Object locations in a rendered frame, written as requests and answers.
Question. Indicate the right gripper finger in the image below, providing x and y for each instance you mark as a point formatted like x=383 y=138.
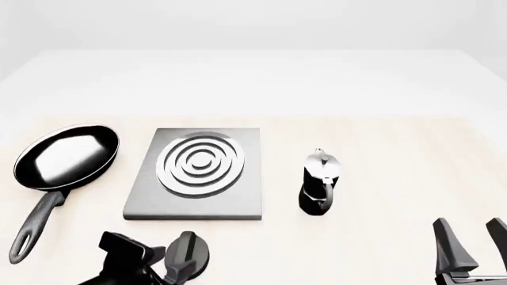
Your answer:
x=500 y=234
x=451 y=252

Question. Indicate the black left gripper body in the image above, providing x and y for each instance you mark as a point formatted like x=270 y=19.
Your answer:
x=156 y=258

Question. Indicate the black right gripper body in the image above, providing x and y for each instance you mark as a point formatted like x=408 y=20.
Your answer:
x=483 y=278

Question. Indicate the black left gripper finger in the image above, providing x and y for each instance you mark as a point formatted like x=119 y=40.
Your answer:
x=179 y=272

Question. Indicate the round black stove knob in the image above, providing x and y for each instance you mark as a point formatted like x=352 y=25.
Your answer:
x=194 y=249

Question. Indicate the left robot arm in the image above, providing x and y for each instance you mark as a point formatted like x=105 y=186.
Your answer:
x=115 y=274

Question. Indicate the flat stove plate with rings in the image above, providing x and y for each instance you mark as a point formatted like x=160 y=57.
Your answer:
x=198 y=202

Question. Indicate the black frying pan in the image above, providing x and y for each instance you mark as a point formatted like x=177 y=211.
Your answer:
x=63 y=157

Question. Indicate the black and silver moka pot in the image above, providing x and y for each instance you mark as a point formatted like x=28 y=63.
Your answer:
x=315 y=178

